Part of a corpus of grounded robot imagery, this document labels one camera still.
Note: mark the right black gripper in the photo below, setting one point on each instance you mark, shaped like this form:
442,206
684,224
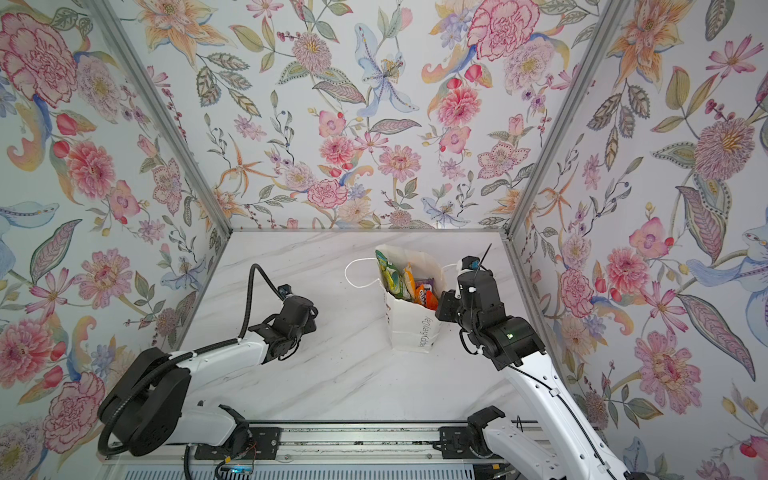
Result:
448,300

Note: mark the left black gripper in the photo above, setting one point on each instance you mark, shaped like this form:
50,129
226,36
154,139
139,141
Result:
311,322

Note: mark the red small snack packet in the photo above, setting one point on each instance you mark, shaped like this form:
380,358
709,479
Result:
425,297

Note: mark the purple Fox's candy bag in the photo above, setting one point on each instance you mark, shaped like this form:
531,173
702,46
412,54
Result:
426,283

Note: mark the white paper gift bag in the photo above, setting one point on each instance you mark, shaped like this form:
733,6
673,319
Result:
411,327

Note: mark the orange small candy packet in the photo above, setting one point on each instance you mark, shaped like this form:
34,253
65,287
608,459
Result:
409,283

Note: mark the green snack pack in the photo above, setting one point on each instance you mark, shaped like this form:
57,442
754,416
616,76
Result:
391,277

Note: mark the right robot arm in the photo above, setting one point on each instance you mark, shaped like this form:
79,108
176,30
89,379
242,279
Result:
575,450

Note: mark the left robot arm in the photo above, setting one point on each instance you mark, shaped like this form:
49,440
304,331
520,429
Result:
158,400

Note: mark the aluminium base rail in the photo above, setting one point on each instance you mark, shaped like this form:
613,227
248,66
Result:
360,444

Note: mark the left aluminium frame post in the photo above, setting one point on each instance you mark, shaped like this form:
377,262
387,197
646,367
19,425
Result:
105,18

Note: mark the aluminium frame post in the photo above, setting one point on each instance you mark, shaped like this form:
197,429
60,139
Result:
105,18
606,27

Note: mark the right aluminium frame post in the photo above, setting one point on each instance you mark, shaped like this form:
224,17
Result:
606,27

